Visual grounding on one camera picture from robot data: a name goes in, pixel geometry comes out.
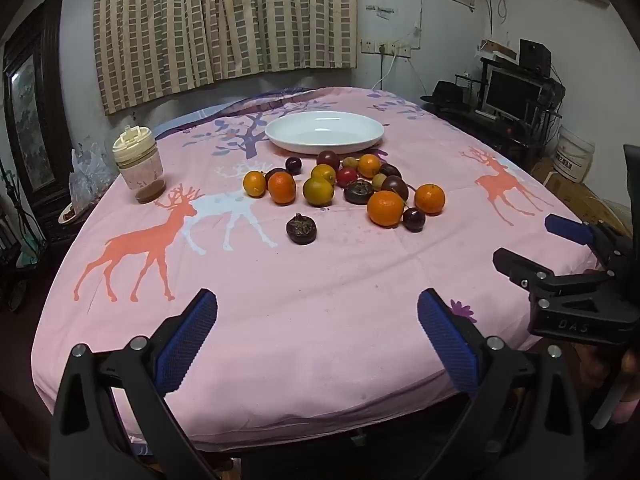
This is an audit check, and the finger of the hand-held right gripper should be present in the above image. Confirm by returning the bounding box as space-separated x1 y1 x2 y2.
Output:
492 247 640 346
545 213 633 273

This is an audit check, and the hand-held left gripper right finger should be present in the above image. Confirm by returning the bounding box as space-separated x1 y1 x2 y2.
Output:
417 288 586 480

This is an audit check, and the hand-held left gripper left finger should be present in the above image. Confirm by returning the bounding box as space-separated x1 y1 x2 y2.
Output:
48 288 221 480

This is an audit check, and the large orange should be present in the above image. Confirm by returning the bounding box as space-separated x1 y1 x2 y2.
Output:
367 190 405 228

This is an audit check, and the dark purple plum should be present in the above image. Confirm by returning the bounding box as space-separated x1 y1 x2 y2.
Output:
380 176 410 202

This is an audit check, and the small orange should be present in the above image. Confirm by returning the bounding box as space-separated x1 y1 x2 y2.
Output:
242 170 267 198

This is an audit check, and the green yellow tomato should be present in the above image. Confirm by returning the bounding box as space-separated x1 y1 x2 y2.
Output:
302 176 335 208

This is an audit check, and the white oval plate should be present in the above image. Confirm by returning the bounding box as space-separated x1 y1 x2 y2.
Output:
264 111 385 155

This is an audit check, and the white bucket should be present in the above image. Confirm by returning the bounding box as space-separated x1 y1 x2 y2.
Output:
554 125 596 183

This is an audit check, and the black monitor on stand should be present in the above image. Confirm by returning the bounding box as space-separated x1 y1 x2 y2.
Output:
435 57 566 171

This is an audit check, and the pink deer print blanket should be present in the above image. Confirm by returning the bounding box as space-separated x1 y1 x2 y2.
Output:
31 87 601 453

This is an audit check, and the computer monitor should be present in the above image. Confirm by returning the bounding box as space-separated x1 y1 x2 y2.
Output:
485 67 543 121

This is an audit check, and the black speaker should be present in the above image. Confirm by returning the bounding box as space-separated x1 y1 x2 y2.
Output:
518 38 552 73

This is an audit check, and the black hat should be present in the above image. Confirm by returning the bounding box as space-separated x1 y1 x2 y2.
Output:
420 80 476 108

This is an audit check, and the clear jar with beige lid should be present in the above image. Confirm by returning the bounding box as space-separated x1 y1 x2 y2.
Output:
112 125 166 205

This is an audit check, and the clear plastic bag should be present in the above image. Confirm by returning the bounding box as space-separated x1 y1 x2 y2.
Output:
69 142 118 211

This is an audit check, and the dark framed picture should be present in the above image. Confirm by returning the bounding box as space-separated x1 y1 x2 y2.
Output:
2 0 76 211

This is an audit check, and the beige checked curtain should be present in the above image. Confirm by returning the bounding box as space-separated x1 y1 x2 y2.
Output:
93 0 359 116

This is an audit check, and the white wall socket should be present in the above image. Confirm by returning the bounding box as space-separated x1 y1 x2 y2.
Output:
361 40 412 58

